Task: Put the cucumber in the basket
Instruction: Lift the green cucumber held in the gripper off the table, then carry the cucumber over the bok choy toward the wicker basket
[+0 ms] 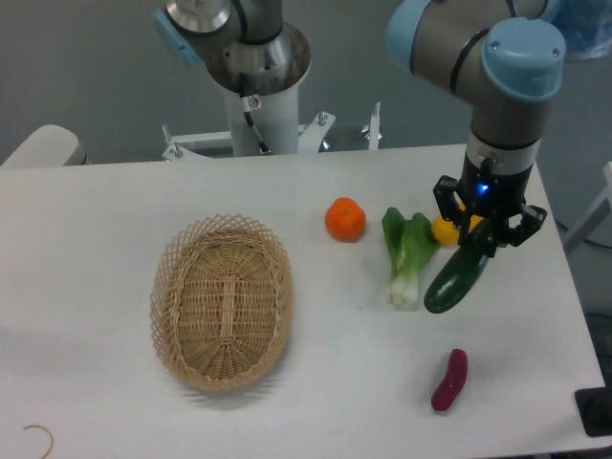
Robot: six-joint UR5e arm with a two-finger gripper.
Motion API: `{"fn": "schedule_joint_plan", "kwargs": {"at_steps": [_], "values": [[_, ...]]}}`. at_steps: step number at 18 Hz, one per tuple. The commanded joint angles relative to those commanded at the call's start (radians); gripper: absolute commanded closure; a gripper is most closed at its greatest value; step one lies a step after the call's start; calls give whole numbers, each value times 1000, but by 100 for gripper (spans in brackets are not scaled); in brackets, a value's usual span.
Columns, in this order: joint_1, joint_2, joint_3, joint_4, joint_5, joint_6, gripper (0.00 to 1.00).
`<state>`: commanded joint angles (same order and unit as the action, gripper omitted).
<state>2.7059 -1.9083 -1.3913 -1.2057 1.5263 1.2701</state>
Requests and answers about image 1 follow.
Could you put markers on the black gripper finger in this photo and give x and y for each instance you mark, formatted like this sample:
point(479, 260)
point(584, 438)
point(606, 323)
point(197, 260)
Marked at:
point(449, 205)
point(531, 221)

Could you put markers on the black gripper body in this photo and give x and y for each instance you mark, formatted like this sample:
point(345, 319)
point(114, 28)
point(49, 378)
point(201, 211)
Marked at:
point(487, 194)

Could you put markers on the dark green cucumber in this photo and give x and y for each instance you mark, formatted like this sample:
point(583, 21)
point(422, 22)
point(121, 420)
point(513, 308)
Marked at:
point(462, 270)

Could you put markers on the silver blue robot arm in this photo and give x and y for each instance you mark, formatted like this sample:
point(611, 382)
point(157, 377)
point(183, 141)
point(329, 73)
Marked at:
point(500, 57)

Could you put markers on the woven wicker basket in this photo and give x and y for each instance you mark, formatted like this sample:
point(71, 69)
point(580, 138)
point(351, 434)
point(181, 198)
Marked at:
point(222, 303)

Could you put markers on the yellow lemon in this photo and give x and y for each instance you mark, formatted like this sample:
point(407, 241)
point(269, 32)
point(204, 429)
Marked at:
point(445, 234)

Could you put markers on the green bok choy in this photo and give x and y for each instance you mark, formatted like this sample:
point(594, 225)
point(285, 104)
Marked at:
point(411, 246)

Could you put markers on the orange mandarin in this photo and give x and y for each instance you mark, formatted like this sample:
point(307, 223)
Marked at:
point(345, 220)

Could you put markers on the dark red sweet potato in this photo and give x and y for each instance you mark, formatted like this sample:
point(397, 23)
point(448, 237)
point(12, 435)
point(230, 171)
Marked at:
point(453, 382)

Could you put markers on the blue plastic bag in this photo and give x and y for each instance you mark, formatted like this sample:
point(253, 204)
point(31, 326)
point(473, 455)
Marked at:
point(585, 26)

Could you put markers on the black device at edge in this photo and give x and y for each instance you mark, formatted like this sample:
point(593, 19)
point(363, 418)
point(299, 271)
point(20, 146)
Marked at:
point(594, 405)

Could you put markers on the white chair back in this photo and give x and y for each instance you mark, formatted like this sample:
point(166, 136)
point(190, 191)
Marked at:
point(48, 146)

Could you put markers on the white metal frame right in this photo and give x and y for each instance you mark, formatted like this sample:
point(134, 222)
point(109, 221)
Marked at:
point(594, 214)

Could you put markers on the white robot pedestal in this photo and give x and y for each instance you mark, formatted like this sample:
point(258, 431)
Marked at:
point(260, 88)

